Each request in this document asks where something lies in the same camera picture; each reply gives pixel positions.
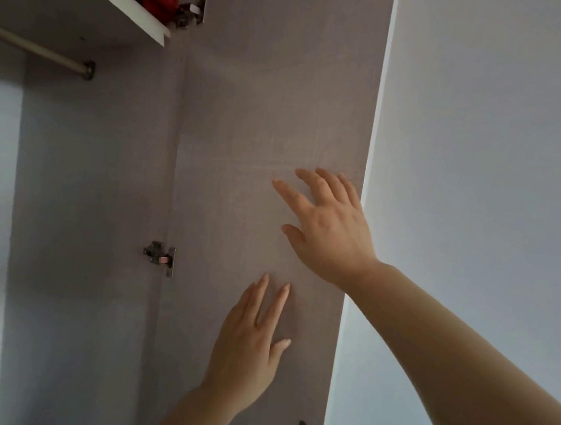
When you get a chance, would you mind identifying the person's left hand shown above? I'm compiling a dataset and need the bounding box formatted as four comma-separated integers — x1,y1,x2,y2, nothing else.
197,268,299,422

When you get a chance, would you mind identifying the person's right hand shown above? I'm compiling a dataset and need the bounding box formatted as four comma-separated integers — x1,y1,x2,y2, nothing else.
262,163,389,295

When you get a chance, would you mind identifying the grey-beige wardrobe door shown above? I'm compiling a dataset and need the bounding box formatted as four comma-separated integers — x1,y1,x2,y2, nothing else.
134,0,396,425

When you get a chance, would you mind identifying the person's left forearm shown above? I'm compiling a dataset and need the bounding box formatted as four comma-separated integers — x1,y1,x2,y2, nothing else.
148,379,245,425

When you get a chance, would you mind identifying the person's right forearm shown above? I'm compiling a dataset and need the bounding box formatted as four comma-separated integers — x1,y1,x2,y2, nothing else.
332,258,561,425

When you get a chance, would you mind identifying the metal door hinge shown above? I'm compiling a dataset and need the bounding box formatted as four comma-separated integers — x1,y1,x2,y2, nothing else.
172,0,208,31
140,239,177,280

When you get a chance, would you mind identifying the grey wardrobe cabinet body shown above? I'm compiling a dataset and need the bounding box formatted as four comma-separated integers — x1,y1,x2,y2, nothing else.
0,0,194,425

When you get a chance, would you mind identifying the beige clothes hanging rod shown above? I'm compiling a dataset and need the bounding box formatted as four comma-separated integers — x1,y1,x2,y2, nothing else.
0,20,100,82

